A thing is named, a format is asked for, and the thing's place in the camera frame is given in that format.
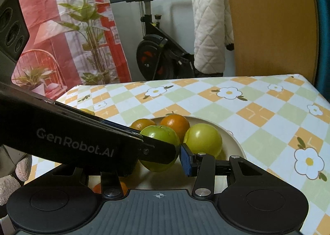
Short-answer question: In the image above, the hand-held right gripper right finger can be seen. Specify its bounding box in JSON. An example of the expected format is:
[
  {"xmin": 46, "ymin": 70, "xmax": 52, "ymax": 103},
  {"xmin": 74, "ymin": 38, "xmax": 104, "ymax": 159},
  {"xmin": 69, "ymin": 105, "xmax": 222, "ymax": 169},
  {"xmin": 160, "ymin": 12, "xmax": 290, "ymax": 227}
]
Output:
[{"xmin": 180, "ymin": 143, "xmax": 261, "ymax": 199}]

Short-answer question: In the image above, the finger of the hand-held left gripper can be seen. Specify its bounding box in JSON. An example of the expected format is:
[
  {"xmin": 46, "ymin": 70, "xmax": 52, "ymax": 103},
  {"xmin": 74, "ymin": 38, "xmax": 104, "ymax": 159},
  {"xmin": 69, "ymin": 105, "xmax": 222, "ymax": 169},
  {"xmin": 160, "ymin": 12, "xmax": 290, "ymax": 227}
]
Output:
[
  {"xmin": 99, "ymin": 120, "xmax": 142, "ymax": 136},
  {"xmin": 139, "ymin": 137, "xmax": 181, "ymax": 166}
]

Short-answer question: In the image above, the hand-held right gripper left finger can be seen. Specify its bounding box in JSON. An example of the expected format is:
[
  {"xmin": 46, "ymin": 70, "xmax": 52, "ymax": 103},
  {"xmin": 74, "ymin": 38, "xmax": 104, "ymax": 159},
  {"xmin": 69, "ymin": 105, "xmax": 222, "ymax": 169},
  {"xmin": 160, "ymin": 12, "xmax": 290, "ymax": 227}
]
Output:
[{"xmin": 50, "ymin": 164, "xmax": 125, "ymax": 199}]

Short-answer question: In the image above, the small mandarin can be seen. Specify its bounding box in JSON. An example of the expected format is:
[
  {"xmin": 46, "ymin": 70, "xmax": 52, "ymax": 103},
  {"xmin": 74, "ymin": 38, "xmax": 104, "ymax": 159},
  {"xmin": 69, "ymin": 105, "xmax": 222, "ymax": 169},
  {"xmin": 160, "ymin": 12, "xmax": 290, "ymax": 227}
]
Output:
[{"xmin": 93, "ymin": 182, "xmax": 128, "ymax": 195}]

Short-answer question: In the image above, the green apple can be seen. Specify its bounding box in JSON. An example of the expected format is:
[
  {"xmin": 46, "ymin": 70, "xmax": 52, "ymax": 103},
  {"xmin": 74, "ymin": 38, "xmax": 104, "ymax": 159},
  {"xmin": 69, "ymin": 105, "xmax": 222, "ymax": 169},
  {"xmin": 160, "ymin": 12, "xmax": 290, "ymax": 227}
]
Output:
[
  {"xmin": 184, "ymin": 123, "xmax": 223, "ymax": 159},
  {"xmin": 139, "ymin": 125, "xmax": 181, "ymax": 172}
]

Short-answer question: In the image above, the large yellowish orange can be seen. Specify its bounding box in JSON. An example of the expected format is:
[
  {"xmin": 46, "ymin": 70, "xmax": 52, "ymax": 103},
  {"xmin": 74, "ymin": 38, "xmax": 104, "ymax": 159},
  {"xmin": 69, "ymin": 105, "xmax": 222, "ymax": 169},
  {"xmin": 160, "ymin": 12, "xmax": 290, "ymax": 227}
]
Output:
[{"xmin": 130, "ymin": 119, "xmax": 156, "ymax": 131}]

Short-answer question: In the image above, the deep-coloured orange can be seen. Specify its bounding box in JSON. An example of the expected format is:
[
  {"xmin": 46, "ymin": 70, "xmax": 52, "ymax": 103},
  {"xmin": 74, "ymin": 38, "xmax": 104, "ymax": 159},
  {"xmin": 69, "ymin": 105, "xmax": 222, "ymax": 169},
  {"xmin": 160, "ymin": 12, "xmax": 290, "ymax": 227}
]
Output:
[{"xmin": 160, "ymin": 114, "xmax": 191, "ymax": 136}]

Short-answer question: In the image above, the white bowl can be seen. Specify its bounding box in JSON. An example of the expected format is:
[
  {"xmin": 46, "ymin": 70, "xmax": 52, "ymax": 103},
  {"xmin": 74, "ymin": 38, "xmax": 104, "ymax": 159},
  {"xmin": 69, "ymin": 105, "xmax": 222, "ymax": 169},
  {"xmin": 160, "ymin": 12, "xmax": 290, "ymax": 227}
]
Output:
[{"xmin": 88, "ymin": 116, "xmax": 247, "ymax": 195}]

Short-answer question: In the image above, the beige fuzzy cloth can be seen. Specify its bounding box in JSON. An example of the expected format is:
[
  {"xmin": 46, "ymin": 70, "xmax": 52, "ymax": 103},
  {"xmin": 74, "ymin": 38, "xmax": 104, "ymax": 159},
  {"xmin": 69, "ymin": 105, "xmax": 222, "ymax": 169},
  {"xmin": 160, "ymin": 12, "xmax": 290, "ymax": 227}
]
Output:
[{"xmin": 0, "ymin": 145, "xmax": 32, "ymax": 219}]

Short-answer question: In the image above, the black exercise bike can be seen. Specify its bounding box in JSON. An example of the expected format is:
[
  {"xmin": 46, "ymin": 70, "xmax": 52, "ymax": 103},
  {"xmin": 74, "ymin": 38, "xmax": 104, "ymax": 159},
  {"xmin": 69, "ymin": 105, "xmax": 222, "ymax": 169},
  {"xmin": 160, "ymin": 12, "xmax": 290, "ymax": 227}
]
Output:
[{"xmin": 120, "ymin": 0, "xmax": 196, "ymax": 81}]

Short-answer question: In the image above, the red plant-printed backdrop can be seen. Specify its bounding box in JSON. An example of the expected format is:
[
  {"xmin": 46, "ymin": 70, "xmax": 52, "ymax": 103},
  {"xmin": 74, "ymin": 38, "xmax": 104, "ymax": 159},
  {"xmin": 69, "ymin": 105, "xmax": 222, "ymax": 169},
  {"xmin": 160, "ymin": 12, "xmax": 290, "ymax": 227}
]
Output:
[{"xmin": 0, "ymin": 0, "xmax": 133, "ymax": 101}]

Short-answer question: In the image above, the white rounded panel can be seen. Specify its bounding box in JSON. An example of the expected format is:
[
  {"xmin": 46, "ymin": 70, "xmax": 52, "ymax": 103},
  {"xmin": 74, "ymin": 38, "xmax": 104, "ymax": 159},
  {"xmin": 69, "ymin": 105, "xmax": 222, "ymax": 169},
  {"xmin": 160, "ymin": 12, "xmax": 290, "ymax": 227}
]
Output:
[{"xmin": 169, "ymin": 0, "xmax": 196, "ymax": 55}]

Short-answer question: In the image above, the white quilted jacket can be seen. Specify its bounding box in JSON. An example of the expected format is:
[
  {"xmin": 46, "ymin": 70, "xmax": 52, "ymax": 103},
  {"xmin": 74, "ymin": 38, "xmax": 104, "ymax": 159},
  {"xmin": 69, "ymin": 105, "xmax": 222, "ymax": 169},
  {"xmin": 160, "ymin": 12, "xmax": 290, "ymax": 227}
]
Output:
[{"xmin": 187, "ymin": 0, "xmax": 235, "ymax": 76}]

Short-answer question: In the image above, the wooden board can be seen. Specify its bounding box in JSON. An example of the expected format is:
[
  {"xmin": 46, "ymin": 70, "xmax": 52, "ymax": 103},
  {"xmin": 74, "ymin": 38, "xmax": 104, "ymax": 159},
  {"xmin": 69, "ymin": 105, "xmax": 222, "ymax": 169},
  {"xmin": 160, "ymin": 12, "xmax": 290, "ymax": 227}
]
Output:
[{"xmin": 222, "ymin": 0, "xmax": 319, "ymax": 85}]

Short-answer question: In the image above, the teal curtain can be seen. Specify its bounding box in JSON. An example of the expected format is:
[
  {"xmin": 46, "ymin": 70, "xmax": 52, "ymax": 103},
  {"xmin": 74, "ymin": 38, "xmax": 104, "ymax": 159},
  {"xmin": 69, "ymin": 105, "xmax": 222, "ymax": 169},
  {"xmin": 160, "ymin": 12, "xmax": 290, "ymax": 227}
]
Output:
[{"xmin": 308, "ymin": 0, "xmax": 330, "ymax": 99}]

